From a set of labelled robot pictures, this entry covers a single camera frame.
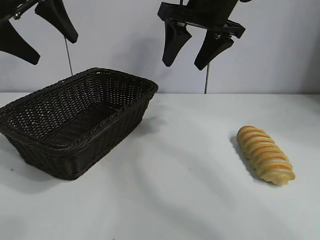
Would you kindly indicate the long twisted striped bread loaf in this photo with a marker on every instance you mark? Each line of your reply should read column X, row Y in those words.
column 265, row 155

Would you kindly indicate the dark brown woven wicker basket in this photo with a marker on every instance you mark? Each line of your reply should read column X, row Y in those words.
column 75, row 117

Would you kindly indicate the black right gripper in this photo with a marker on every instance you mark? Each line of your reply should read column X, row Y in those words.
column 207, row 12

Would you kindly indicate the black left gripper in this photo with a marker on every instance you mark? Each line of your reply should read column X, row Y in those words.
column 10, row 7

